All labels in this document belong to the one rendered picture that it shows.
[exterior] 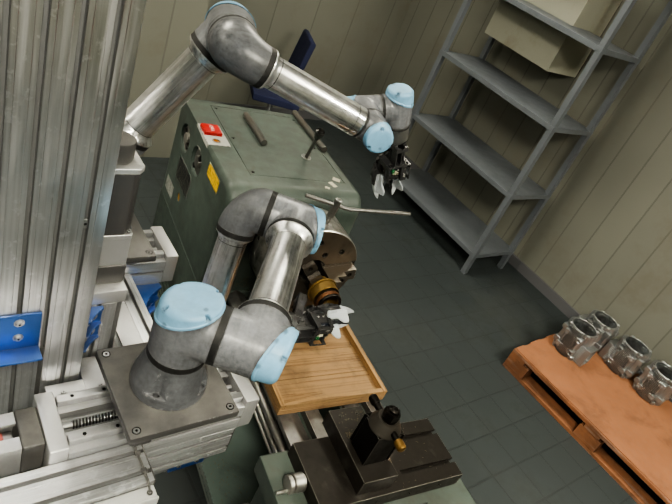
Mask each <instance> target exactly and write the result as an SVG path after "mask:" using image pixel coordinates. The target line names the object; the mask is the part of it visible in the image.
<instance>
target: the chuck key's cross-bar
mask: <svg viewBox="0 0 672 504"><path fill-rule="evenodd" d="M305 197H306V198H309V199H312V200H315V201H318V202H321V203H324V204H327V205H330V206H334V202H331V201H328V200H325V199H322V198H319V197H316V196H313V195H310V194H307V193H306V194H305ZM339 208H340V209H343V210H346V211H349V212H362V213H376V214H389V215H403V216H410V215H411V213H410V212H403V211H389V210H375V209H362V208H350V207H346V206H343V205H340V207H339Z"/></svg>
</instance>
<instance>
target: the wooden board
mask: <svg viewBox="0 0 672 504"><path fill-rule="evenodd" d="M339 330H340V334H341V338H335V337H334V336H333V335H332V334H328V336H327V337H326V338H325V339H324V341H325V343H326V345H319V346H309V344H308V342H305V343H295V344H294V346H293V349H292V351H291V353H290V355H289V357H288V360H287V362H286V364H285V366H284V368H283V370H282V372H281V375H280V377H279V379H278V380H277V382H275V383H274V384H265V383H263V384H264V386H265V389H266V391H267V393H268V396H269V398H270V400H271V403H272V405H273V408H274V410H275V412H276V415H283V414H289V413H296V412H302V411H309V410H316V409H322V408H329V407H335V406H342V405H348V404H355V403H361V402H368V401H369V396H370V395H371V394H377V396H378V398H379V399H380V400H381V399H383V397H384V396H385V394H386V393H387V389H386V388H385V386H384V384H383V383H382V381H381V379H380V377H379V376H378V374H377V372H376V371H375V369H374V367H373V366H372V364H371V362H370V361H369V359H368V357H367V355H366V354H365V352H364V350H363V349H362V347H361V345H360V344H359V342H358V340H357V339H356V337H355V335H354V334H353V332H352V330H351V328H350V327H349V325H347V326H344V327H342V328H339Z"/></svg>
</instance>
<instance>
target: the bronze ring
mask: <svg viewBox="0 0 672 504"><path fill-rule="evenodd" d="M322 277H323V279H320V280H318V281H316V282H315V283H313V284H312V285H311V283H309V289H308V292H307V296H308V298H309V300H311V301H312V303H313V304H314V306H315V307H316V306H317V305H322V304H326V303H332V304H338V305H340V304H341V297H340V295H339V291H338V289H337V287H336V283H335V281H334V280H333V279H330V278H326V277H325V276H322Z"/></svg>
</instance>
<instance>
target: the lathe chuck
mask: <svg viewBox="0 0 672 504"><path fill-rule="evenodd" d="M330 223H331V226H328V225H325V229H324V231H323V237H322V240H321V243H320V245H319V247H318V249H317V251H316V252H315V253H314V254H310V255H311V257H312V259H313V261H314V263H315V264H316V266H317V264H318V260H320V261H322V262H323V264H324V265H329V264H336V263H343V262H350V261H356V260H357V251H356V247H355V245H354V243H353V242H352V240H351V239H350V237H349V236H348V234H347V233H346V231H345V230H344V228H343V227H342V226H341V224H340V223H339V222H338V221H337V220H336V219H334V218H331V220H330ZM267 248H268V247H267V245H266V241H265V238H263V239H262V241H261V242H260V244H259V245H258V247H257V249H256V251H255V254H254V258H253V270H254V273H255V275H256V277H257V275H258V273H259V270H260V268H261V265H262V262H263V259H264V257H265V254H266V251H267Z"/></svg>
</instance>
